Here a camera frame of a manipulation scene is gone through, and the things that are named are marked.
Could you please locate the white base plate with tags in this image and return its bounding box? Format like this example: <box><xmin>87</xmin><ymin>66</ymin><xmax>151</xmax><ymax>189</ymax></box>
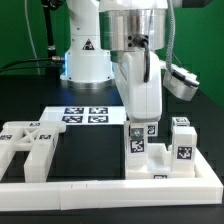
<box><xmin>40</xmin><ymin>106</ymin><xmax>126</xmax><ymax>125</ymax></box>

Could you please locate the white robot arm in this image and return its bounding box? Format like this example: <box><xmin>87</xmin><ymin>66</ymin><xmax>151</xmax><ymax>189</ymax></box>
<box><xmin>62</xmin><ymin>0</ymin><xmax>213</xmax><ymax>140</ymax></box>

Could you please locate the black cable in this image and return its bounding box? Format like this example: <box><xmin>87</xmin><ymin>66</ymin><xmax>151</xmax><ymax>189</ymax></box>
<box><xmin>0</xmin><ymin>57</ymin><xmax>66</xmax><ymax>75</ymax></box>

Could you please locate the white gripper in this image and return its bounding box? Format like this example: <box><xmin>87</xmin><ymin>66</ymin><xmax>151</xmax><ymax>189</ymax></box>
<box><xmin>114</xmin><ymin>51</ymin><xmax>162</xmax><ymax>140</ymax></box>

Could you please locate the white chair seat part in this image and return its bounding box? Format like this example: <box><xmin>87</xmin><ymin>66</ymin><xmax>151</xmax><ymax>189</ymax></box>
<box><xmin>125</xmin><ymin>143</ymin><xmax>196</xmax><ymax>179</ymax></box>

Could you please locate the braided grey cable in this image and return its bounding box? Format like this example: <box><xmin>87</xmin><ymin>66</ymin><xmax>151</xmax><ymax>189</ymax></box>
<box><xmin>165</xmin><ymin>0</ymin><xmax>198</xmax><ymax>84</ymax></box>

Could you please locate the white chair back part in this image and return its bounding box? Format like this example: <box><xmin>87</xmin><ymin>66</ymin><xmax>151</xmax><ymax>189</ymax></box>
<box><xmin>0</xmin><ymin>121</ymin><xmax>66</xmax><ymax>183</ymax></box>

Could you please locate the white U-shaped frame obstacle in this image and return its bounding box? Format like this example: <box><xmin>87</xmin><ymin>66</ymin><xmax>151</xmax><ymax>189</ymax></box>
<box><xmin>0</xmin><ymin>153</ymin><xmax>223</xmax><ymax>212</ymax></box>

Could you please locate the black camera stand pole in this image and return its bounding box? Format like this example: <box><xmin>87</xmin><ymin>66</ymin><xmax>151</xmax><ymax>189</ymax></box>
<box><xmin>41</xmin><ymin>0</ymin><xmax>63</xmax><ymax>80</ymax></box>

